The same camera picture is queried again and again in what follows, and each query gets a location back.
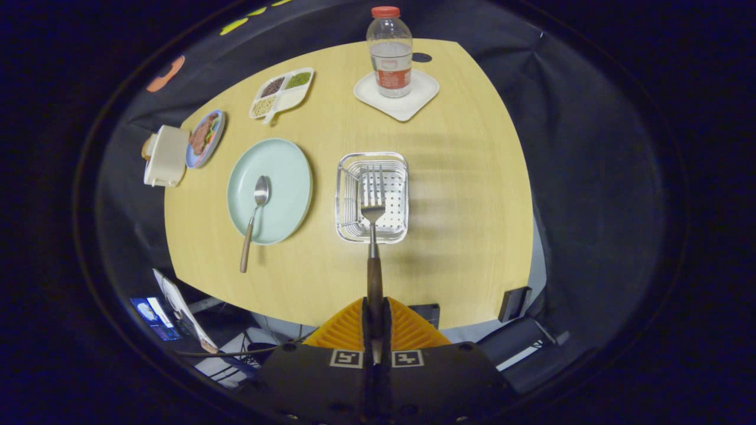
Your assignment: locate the white square coaster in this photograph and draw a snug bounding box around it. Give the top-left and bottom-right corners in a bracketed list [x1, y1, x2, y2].
[353, 69, 440, 123]

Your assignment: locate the white board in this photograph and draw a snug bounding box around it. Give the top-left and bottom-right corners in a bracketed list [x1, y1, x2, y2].
[152, 269, 219, 355]

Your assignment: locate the laptop screen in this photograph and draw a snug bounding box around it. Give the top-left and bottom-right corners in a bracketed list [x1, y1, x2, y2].
[130, 296, 183, 342]

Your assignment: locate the meat and vegetable food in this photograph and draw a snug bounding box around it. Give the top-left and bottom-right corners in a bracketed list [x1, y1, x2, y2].
[189, 113, 220, 155]

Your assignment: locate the clear bottle with red cap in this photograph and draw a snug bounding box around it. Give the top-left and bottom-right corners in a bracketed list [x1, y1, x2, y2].
[366, 6, 413, 99]

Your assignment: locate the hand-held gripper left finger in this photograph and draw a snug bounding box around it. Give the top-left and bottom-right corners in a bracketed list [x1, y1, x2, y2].
[233, 297, 377, 425]

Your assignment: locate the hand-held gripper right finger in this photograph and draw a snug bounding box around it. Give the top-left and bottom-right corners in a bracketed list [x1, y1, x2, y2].
[378, 297, 522, 425]

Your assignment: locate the spoon with wooden handle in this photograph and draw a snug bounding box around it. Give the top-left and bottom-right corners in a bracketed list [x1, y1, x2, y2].
[239, 175, 271, 274]

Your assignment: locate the blue plate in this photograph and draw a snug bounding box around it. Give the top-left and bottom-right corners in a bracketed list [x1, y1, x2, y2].
[185, 109, 226, 169]

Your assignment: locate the metal wire basket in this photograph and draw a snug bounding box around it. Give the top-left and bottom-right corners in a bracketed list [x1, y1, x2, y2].
[335, 152, 409, 244]

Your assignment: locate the white divided dish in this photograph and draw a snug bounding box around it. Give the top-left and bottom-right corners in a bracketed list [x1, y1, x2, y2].
[249, 67, 315, 125]

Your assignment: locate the fork with wooden handle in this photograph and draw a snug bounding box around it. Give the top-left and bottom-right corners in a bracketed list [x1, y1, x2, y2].
[359, 164, 388, 365]

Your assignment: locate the black box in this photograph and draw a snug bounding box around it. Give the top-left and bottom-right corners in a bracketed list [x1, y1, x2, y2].
[498, 286, 533, 323]
[408, 303, 441, 329]

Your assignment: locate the cream toaster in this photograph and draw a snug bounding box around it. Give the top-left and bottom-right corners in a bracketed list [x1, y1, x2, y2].
[144, 125, 191, 188]

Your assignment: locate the light green plate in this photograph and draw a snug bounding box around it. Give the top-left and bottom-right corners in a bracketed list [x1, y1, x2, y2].
[227, 138, 314, 246]

